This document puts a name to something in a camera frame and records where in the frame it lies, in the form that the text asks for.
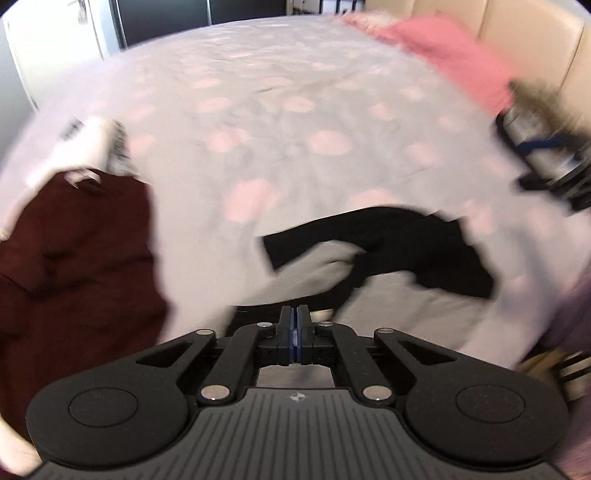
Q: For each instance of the grey checked garment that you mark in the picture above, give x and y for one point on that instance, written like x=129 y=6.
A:
x=118 y=160

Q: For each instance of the pink dotted bed sheet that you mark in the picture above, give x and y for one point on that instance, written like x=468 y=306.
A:
x=249 y=128

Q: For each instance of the grey black raglan shirt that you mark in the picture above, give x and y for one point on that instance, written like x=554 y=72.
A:
x=428 y=274

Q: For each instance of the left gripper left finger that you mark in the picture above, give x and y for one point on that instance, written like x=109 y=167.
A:
x=238 y=359

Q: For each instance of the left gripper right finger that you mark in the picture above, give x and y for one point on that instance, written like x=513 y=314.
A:
x=340 y=349

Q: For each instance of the white door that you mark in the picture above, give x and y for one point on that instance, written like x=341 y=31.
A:
x=51 y=41

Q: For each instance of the maroon sweater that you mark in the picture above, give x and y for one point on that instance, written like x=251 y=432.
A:
x=77 y=284

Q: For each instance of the white bedside table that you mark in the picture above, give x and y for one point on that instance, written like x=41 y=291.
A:
x=324 y=7

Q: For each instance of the striped olive folded garment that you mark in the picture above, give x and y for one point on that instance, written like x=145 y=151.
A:
x=537 y=101

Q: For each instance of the beige padded headboard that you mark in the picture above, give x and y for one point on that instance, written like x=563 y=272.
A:
x=544 y=40

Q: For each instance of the black sliding wardrobe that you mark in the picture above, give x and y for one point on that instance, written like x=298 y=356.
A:
x=138 y=21

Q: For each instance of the white knit garment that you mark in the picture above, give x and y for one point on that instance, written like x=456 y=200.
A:
x=85 y=145

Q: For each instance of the floral pink pillow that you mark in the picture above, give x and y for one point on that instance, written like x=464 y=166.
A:
x=375 y=24

